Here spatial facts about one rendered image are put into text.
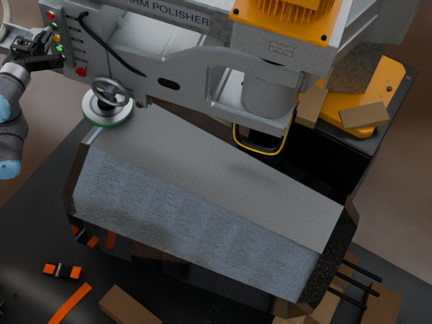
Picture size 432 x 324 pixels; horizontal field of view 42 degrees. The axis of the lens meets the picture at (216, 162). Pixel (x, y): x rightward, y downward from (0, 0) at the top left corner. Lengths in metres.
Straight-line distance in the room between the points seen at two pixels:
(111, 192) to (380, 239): 1.56
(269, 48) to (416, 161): 2.07
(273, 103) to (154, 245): 0.84
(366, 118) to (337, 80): 0.21
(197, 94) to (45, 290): 1.46
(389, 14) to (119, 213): 1.32
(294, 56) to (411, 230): 1.88
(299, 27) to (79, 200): 1.30
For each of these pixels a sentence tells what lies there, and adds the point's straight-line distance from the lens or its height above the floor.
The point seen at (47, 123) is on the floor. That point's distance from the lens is 3.47.
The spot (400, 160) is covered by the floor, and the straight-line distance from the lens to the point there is 3.51.
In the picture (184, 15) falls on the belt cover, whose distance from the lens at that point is 1.67.
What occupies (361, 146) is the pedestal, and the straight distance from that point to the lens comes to 2.56.
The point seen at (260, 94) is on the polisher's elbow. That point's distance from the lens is 1.84.
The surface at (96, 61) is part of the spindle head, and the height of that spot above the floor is 1.27.
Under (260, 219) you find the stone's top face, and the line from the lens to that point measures 2.21.
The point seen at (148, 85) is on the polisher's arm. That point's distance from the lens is 2.01.
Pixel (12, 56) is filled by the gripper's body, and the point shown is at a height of 1.43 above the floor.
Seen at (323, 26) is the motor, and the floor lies 1.70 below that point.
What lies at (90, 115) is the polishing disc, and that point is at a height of 0.86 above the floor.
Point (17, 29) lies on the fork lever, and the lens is 2.43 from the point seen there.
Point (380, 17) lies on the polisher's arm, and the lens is 2.21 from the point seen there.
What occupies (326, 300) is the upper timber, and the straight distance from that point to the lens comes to 2.78.
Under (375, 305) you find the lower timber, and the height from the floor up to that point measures 0.09.
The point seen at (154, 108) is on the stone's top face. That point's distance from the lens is 2.46.
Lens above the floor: 2.79
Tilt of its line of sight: 59 degrees down
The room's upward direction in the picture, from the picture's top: 7 degrees clockwise
